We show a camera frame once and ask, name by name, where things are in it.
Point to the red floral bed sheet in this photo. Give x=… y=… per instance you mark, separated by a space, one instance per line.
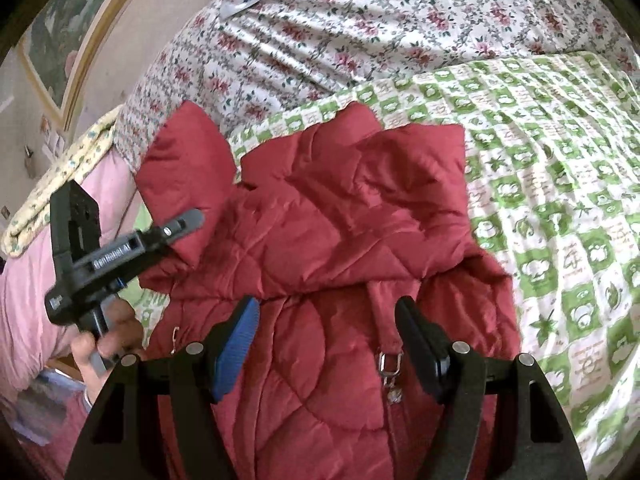
x=350 y=20

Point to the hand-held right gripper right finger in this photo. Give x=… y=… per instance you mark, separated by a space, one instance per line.
x=419 y=347

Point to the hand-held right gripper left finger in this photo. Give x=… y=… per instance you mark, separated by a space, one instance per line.
x=234 y=347

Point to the red quilted blanket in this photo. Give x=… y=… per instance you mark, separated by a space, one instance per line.
x=325 y=210

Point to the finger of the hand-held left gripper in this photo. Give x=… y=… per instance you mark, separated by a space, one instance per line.
x=175 y=227

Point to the pink pillow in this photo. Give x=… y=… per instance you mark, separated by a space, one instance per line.
x=25 y=320

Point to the yellow patterned pillow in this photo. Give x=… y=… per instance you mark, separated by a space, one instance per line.
x=60 y=175

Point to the person's left hand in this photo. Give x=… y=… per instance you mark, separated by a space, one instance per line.
x=122 y=332

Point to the green patterned blanket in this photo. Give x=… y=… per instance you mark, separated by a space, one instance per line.
x=550 y=185

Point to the framed wall picture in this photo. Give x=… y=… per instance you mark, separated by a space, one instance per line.
x=65 y=25

